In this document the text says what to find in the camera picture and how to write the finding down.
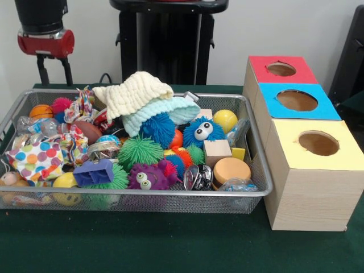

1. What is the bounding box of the blue fuzzy ball with eyes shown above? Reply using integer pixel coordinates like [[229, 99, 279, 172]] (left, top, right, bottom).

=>
[[182, 117, 226, 150]]

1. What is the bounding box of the black chair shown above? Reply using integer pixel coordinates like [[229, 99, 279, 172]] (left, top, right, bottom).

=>
[[330, 6, 364, 106]]

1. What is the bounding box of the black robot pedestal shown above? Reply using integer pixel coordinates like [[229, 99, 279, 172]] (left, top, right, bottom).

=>
[[110, 0, 229, 86]]

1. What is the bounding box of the pink spiky ball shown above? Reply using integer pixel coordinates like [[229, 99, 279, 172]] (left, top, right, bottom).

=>
[[51, 97, 73, 114]]

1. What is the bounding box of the silver can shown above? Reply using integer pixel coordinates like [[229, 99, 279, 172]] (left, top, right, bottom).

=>
[[87, 141, 121, 162]]

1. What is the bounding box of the cream waffle cloth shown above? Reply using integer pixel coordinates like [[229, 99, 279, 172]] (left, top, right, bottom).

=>
[[92, 71, 175, 122]]

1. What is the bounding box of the yellow block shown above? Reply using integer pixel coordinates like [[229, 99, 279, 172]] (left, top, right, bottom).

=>
[[230, 147, 246, 162]]

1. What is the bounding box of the clear blue plastic packet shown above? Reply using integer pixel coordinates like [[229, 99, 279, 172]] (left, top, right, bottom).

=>
[[226, 119, 251, 147]]

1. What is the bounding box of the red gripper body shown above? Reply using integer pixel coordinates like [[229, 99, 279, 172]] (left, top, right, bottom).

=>
[[17, 29, 76, 60]]

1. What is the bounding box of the brown toy football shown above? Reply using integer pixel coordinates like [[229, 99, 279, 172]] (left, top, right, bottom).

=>
[[74, 119, 104, 145]]

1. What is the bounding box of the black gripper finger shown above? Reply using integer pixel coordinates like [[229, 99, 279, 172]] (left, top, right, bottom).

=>
[[36, 55, 50, 86], [61, 56, 74, 86]]

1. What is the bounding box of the purple spiky ball with eyes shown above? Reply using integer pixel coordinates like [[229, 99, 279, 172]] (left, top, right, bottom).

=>
[[127, 159, 178, 191]]

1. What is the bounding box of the polka dot cloth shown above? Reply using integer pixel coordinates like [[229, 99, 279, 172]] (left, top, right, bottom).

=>
[[6, 134, 86, 187]]

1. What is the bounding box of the large green spiky ball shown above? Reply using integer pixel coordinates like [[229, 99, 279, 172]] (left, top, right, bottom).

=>
[[85, 163, 131, 191]]

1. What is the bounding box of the clear mesh bin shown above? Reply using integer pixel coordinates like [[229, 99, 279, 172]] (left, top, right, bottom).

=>
[[0, 88, 274, 214]]

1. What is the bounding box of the clear crumpled plastic packet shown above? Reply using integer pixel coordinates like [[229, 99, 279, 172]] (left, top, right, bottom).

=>
[[219, 177, 259, 193]]

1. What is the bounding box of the purple plastic block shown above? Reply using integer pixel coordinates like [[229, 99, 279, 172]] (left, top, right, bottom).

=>
[[73, 159, 115, 187]]

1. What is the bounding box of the small orange basketball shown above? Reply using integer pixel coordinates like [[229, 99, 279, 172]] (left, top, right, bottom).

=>
[[29, 104, 55, 121]]

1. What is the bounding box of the blue globe ball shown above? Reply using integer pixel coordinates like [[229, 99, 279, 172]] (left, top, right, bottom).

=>
[[96, 135, 121, 145]]

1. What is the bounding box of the red black packet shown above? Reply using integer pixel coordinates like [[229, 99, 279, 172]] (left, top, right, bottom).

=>
[[94, 109, 114, 133]]

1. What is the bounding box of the wooden cube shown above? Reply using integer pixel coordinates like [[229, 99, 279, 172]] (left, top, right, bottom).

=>
[[203, 139, 233, 167]]

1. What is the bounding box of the wooden box with three holes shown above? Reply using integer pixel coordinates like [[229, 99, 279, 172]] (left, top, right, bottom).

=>
[[243, 55, 364, 232]]

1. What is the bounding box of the yellow smiley ball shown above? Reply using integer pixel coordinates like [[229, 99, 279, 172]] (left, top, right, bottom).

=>
[[52, 172, 84, 206]]

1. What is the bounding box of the mint green knit cloth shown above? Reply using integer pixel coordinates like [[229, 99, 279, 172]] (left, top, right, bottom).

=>
[[122, 96, 201, 138]]

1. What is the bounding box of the round wooden disc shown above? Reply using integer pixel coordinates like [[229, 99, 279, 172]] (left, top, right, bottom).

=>
[[212, 157, 252, 188]]

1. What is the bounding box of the small green spiky ball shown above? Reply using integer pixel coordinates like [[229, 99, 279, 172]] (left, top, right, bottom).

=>
[[117, 135, 164, 170]]

